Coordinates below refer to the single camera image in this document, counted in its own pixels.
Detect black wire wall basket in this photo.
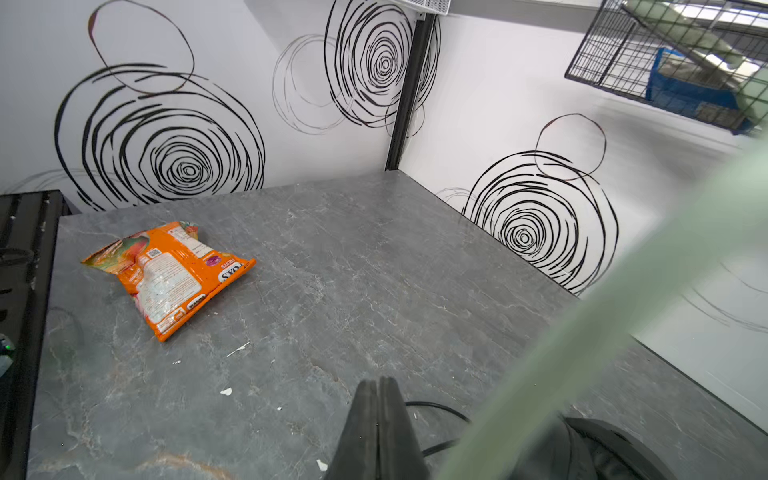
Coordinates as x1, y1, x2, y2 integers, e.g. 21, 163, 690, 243
565, 1, 767, 136

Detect aluminium wall rail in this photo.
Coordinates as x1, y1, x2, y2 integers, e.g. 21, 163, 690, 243
449, 0, 601, 33

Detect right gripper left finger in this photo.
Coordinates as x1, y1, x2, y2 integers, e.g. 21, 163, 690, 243
324, 380, 378, 480

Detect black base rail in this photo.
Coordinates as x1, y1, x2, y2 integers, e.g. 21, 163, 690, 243
1, 190, 69, 479

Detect green blue items in basket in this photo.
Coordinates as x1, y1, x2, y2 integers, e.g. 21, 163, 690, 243
621, 1, 767, 135

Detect mint green headphones with cable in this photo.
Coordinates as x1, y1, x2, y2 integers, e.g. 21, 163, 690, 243
438, 138, 767, 479

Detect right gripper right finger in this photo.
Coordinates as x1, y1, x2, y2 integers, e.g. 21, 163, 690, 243
379, 377, 430, 480

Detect orange snack bag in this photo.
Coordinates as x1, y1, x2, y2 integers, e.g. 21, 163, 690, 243
82, 221, 256, 342

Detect black headphones with cable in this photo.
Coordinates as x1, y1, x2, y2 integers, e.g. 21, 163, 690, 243
404, 400, 679, 480

